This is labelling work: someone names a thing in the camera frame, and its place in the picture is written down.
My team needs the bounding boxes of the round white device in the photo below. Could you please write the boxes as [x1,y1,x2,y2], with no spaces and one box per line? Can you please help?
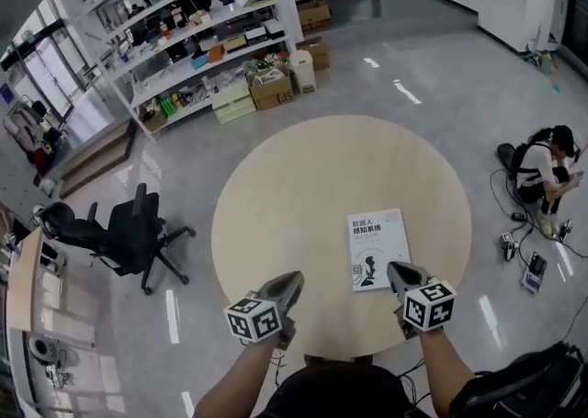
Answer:
[26,334,60,366]

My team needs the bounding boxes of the white shelf unit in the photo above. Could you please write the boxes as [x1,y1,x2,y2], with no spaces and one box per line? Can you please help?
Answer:
[73,0,305,141]

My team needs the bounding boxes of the pale green stacked crates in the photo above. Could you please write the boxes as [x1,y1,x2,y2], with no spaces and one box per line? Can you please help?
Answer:
[211,84,257,126]

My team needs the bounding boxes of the clothes rack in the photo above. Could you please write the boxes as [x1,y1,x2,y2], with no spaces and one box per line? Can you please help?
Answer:
[3,93,71,179]

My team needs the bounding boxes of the wooden desk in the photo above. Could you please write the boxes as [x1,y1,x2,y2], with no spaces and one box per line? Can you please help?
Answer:
[6,224,46,333]

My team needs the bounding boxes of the open cardboard box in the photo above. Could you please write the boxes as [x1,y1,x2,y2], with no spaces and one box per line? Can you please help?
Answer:
[246,66,296,111]

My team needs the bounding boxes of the wooden step platform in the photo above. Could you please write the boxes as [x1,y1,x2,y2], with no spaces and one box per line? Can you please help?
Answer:
[59,119,138,199]

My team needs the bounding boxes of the person's left forearm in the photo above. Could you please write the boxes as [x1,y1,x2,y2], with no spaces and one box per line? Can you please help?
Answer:
[192,339,282,418]

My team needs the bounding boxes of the blue book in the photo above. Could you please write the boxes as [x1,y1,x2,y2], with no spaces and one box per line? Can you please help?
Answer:
[520,250,548,294]

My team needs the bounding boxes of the white trash bin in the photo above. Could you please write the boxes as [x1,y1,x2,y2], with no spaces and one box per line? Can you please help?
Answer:
[289,50,318,96]

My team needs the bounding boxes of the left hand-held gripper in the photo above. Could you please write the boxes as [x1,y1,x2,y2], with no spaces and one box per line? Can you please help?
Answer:
[223,270,306,353]

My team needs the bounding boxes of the black office chair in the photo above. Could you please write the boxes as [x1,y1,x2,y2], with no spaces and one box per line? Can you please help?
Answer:
[42,182,198,297]
[449,341,588,418]

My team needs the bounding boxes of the white book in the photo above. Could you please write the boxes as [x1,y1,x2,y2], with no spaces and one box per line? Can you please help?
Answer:
[346,208,413,293]

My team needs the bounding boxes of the person's right forearm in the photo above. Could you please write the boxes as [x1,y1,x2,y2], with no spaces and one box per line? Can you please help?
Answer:
[415,327,477,418]

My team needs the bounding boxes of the person's black shirt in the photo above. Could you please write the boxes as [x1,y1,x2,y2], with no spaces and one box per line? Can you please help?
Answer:
[255,362,434,418]

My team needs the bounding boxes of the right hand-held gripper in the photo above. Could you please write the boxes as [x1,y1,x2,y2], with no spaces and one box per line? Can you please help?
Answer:
[386,261,458,341]

